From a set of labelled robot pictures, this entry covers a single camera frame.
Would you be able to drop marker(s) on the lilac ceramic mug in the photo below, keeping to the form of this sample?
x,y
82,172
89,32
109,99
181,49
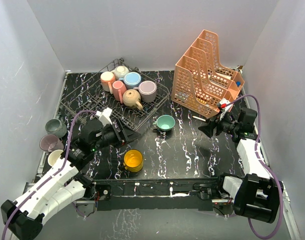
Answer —
x,y
148,91

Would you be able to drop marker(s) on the mauve pink mug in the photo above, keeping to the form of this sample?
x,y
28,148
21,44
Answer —
x,y
50,143

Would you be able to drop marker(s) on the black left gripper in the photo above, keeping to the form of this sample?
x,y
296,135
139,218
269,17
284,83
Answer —
x,y
125,134

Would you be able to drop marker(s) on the grey wire dish rack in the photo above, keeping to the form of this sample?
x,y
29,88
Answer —
x,y
83,91

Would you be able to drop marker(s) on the cream pink speckled mug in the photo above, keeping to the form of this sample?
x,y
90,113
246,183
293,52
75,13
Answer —
x,y
107,79

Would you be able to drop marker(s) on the blue mug cream inside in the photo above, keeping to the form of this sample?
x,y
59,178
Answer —
x,y
53,156

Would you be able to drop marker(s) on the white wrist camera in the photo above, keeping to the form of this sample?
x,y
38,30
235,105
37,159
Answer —
x,y
104,116
224,106

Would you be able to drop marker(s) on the grey green mug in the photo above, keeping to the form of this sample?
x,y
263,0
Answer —
x,y
56,127

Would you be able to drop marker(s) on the teal green cup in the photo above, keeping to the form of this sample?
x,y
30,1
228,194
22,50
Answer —
x,y
164,123

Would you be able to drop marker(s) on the light blue textured mug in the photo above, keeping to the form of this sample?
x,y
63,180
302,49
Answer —
x,y
132,80

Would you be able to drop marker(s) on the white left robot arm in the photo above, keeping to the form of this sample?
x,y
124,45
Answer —
x,y
64,183

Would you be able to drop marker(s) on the yellow mug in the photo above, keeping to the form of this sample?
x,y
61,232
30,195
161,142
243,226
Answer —
x,y
133,161

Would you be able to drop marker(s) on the peach plastic file organizer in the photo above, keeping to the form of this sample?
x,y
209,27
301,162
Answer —
x,y
200,81

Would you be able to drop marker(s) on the white yellow marker pen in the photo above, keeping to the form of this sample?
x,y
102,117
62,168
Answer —
x,y
199,118

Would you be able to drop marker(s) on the pink mug white inside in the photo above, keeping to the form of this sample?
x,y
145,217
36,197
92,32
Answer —
x,y
118,89

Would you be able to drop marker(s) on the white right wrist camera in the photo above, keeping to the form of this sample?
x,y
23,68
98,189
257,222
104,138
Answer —
x,y
224,106

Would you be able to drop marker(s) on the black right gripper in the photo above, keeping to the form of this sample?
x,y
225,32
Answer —
x,y
208,129

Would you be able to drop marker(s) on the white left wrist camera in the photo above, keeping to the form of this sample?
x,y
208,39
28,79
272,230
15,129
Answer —
x,y
104,116

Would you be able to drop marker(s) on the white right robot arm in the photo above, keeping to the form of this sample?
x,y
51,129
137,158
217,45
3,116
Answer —
x,y
257,194

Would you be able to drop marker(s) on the white speckled ceramic mug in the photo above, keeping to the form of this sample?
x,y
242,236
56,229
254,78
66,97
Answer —
x,y
120,72

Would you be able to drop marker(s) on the tan brown mug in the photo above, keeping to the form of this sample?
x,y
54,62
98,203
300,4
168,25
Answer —
x,y
132,99

